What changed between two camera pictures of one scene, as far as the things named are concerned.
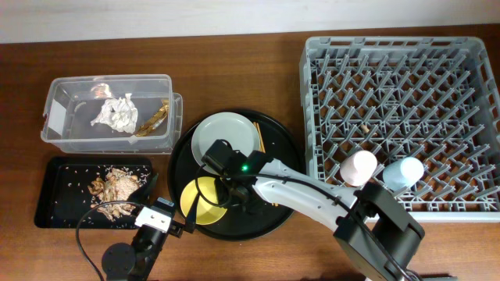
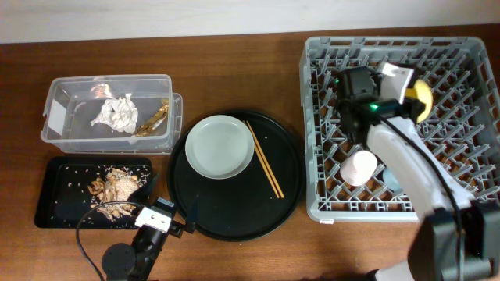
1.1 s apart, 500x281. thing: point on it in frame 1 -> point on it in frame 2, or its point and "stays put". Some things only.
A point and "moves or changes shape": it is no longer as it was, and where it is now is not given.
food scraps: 112,193 stays put
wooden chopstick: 259,142 -> 260,158
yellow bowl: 207,214 -> 424,93
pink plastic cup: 358,168 stays put
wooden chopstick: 263,150 moves or changes shape
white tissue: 120,113 stays put
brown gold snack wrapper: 153,119 stays put
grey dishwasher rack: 434,99 stays put
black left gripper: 142,193 stays put
